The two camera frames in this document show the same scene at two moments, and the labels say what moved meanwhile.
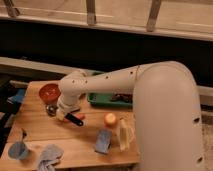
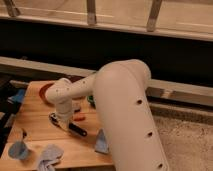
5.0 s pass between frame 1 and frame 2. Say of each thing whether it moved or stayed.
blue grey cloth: stayed
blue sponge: stayed
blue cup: stayed
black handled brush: moved
